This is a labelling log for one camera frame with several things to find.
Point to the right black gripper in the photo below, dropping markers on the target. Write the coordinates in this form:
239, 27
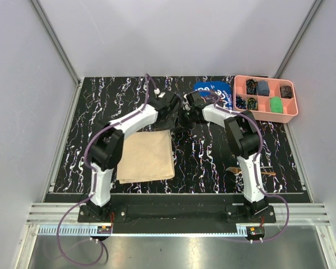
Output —
181, 123

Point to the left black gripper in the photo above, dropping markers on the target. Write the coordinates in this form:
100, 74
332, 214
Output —
169, 124

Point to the beige cloth napkin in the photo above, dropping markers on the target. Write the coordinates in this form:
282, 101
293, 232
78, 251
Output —
147, 156

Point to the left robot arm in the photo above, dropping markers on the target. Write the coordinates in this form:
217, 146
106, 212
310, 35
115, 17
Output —
104, 151

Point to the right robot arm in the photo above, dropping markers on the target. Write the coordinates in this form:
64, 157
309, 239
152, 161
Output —
244, 140

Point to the blue printed folded cloth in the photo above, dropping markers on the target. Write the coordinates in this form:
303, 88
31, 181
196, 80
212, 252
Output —
212, 88

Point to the black marble table mat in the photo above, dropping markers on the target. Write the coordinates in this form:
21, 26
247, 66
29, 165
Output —
200, 155

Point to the black patterned roll left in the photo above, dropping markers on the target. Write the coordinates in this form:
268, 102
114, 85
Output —
240, 102

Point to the black yellow patterned roll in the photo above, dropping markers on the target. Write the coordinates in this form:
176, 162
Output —
252, 104

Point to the black patterned roll top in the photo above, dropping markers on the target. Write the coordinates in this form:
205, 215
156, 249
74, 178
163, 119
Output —
251, 86

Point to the copper fork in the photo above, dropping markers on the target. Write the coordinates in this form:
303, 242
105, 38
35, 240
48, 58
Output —
237, 170

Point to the blue-grey rolled cloth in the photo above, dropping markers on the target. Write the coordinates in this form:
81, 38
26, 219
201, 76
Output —
263, 88

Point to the pink divided organizer tray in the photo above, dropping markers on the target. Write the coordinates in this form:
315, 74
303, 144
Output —
263, 111

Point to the green rolled cloth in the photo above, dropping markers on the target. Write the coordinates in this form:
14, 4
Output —
276, 105

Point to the dark brown rolled cloth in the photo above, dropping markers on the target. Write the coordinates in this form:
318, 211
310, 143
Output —
286, 92

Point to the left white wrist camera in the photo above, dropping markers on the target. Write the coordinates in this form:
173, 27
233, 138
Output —
159, 93

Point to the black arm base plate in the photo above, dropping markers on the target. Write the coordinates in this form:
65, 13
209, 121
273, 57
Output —
176, 214

